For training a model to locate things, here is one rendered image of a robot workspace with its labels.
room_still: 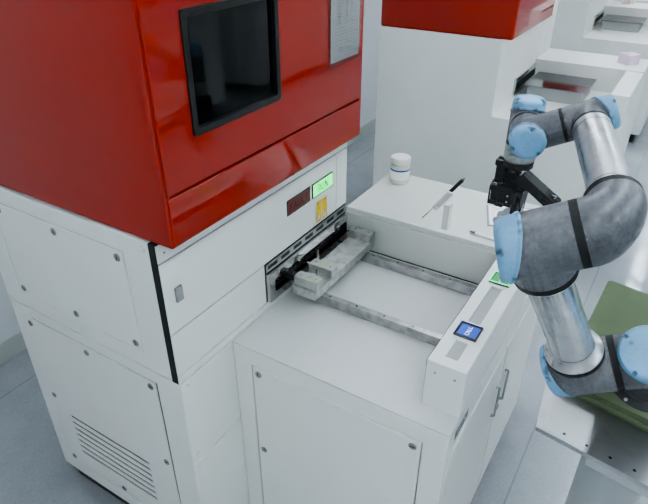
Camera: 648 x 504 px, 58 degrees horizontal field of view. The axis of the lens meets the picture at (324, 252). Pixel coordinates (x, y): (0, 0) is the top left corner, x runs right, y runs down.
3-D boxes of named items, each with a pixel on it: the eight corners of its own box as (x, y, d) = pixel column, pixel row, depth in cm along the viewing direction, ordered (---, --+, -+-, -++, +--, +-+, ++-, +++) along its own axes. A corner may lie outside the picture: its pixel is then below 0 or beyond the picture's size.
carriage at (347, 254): (292, 293, 173) (292, 285, 171) (353, 240, 199) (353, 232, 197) (315, 301, 169) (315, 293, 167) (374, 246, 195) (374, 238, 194)
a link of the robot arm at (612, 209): (663, 207, 83) (609, 76, 121) (581, 225, 88) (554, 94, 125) (674, 268, 89) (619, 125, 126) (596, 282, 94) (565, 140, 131)
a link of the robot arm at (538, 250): (628, 401, 123) (584, 236, 88) (553, 408, 129) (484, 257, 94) (617, 351, 130) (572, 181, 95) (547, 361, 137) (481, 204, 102)
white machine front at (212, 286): (172, 381, 146) (147, 243, 125) (339, 240, 205) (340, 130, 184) (181, 386, 144) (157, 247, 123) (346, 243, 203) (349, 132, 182)
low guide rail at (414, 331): (295, 294, 177) (295, 285, 176) (299, 290, 179) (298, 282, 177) (451, 352, 155) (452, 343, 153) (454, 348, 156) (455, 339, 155)
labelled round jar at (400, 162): (386, 182, 212) (387, 157, 207) (394, 175, 217) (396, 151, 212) (403, 186, 208) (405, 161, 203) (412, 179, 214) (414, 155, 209)
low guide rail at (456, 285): (340, 254, 197) (340, 246, 195) (343, 251, 198) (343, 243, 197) (485, 300, 174) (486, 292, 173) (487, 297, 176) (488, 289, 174)
